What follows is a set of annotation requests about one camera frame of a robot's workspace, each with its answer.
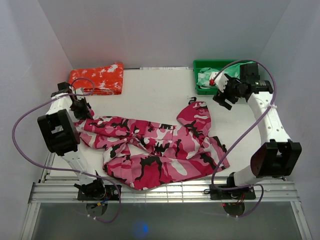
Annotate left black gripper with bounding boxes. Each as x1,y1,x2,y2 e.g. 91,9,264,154
69,97,93,121

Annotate pink camouflage trousers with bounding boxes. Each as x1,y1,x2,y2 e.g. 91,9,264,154
75,101,230,191

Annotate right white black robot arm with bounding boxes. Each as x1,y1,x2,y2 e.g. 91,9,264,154
209,60,302,199

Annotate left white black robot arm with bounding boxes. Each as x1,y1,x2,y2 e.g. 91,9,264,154
37,82,106,200

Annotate green tie-dye trousers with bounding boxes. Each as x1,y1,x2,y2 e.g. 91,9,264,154
196,63,242,88

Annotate folded orange white trousers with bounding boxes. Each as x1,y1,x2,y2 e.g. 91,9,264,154
68,63,124,96

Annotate green plastic bin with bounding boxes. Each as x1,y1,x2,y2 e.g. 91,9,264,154
193,59,253,95

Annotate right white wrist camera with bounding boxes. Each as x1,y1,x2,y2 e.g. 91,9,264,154
209,72,229,93

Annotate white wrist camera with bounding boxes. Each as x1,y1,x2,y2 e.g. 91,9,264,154
74,88,86,97
209,72,229,93

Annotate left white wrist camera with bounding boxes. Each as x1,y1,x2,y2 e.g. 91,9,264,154
74,88,86,97

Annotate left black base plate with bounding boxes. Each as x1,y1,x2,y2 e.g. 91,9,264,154
76,184,122,201

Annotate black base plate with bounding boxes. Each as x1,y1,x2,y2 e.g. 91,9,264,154
76,184,122,201
203,184,256,200

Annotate aluminium frame rail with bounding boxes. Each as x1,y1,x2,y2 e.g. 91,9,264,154
29,177,300,204

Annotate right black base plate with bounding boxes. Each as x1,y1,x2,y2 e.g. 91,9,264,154
203,184,256,200

